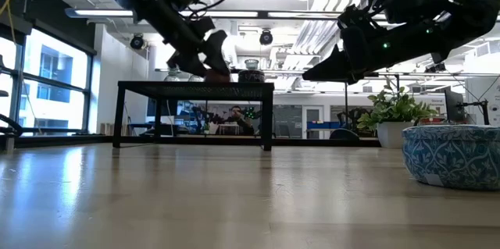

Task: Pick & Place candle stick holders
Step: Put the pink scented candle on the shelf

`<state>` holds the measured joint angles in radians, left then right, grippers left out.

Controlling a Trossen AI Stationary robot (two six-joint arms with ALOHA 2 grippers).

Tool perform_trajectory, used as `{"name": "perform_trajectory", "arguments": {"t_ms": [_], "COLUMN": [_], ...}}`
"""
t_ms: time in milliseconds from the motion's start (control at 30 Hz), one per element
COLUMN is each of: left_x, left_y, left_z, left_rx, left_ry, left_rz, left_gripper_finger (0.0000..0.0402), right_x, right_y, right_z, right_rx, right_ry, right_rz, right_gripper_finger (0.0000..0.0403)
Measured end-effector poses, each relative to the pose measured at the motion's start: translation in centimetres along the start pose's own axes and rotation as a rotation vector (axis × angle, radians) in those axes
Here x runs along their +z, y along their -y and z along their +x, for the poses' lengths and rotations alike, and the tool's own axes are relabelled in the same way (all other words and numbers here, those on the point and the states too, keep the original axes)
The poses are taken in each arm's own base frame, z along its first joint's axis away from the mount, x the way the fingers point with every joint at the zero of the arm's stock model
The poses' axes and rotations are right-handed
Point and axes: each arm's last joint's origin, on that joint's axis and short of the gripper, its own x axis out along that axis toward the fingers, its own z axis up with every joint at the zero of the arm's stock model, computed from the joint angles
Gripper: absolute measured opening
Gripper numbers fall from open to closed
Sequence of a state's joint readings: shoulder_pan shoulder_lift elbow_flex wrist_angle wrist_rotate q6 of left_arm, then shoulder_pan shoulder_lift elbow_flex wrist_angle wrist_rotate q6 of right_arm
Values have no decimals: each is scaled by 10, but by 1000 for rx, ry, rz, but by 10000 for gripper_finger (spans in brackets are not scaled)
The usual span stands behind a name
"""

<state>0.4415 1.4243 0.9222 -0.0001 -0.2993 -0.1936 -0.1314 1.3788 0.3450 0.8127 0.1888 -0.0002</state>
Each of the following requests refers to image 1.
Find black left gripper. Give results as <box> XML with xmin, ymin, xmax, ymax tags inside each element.
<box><xmin>155</xmin><ymin>10</ymin><xmax>232</xmax><ymax>79</ymax></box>

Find black ceiling spot lamp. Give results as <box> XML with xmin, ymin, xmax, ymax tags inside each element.
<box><xmin>259</xmin><ymin>29</ymin><xmax>274</xmax><ymax>46</ymax></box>
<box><xmin>130</xmin><ymin>33</ymin><xmax>145</xmax><ymax>51</ymax></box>

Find black computer monitor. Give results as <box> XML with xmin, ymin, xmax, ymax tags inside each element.
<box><xmin>444</xmin><ymin>88</ymin><xmax>466</xmax><ymax>125</ymax></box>

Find white cabinet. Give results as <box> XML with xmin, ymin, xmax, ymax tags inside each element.
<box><xmin>464</xmin><ymin>75</ymin><xmax>500</xmax><ymax>127</ymax></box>

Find ceiling light strip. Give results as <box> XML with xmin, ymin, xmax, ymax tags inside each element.
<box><xmin>64</xmin><ymin>6</ymin><xmax>136</xmax><ymax>19</ymax></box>

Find pink mosaic candle holder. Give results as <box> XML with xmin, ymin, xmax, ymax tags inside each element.
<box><xmin>237</xmin><ymin>69</ymin><xmax>266</xmax><ymax>84</ymax></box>

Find black perforated metal shelf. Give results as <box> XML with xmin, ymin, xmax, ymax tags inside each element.
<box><xmin>112</xmin><ymin>80</ymin><xmax>275</xmax><ymax>151</ymax></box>

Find black window frame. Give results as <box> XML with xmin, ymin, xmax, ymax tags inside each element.
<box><xmin>0</xmin><ymin>26</ymin><xmax>97</xmax><ymax>137</ymax></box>

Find person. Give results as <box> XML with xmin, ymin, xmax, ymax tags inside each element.
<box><xmin>224</xmin><ymin>105</ymin><xmax>255</xmax><ymax>137</ymax></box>

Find black aluminium table frame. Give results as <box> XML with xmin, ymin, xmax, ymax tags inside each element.
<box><xmin>0</xmin><ymin>134</ymin><xmax>382</xmax><ymax>151</ymax></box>

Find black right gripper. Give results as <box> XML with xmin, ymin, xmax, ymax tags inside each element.
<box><xmin>301</xmin><ymin>20</ymin><xmax>395</xmax><ymax>85</ymax></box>

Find blue mosaic candle holder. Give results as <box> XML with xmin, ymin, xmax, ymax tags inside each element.
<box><xmin>401</xmin><ymin>123</ymin><xmax>500</xmax><ymax>191</ymax></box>

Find green potted plant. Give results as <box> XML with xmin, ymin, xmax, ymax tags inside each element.
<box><xmin>355</xmin><ymin>79</ymin><xmax>439</xmax><ymax>149</ymax></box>

